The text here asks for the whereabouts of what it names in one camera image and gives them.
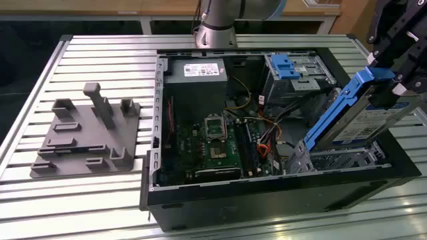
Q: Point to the blue RAM slot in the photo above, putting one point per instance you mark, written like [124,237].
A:
[255,152]

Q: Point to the black open PC case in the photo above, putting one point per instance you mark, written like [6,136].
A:
[267,200]

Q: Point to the hard disk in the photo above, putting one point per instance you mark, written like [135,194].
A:
[365,123]

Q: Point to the blue drive latch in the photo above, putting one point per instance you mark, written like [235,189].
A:
[283,66]

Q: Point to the black graphics card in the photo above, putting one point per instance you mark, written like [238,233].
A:
[218,173]

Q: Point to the metal optical drive cage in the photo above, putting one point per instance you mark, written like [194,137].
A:
[300,82]

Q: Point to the grey plastic parts rack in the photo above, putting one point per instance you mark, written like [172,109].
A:
[87,140]

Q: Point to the wooden bench top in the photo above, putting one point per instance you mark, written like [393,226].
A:
[100,6]

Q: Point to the white bench frame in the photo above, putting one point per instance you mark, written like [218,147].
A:
[147,23]

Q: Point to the black table corner cap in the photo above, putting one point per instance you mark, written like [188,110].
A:
[66,37]
[351,37]

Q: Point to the black RAM slot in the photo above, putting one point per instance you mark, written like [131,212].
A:
[243,147]

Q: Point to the green motherboard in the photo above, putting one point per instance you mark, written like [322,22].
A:
[194,142]

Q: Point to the CPU socket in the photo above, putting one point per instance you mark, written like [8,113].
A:
[220,152]

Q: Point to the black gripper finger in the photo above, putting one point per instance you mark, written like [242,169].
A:
[415,65]
[395,27]

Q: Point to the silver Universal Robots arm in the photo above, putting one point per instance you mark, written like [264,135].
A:
[218,15]

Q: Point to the grey power supply unit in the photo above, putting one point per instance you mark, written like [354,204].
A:
[196,87]

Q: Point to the wooden cabinet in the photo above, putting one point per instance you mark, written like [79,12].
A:
[354,17]

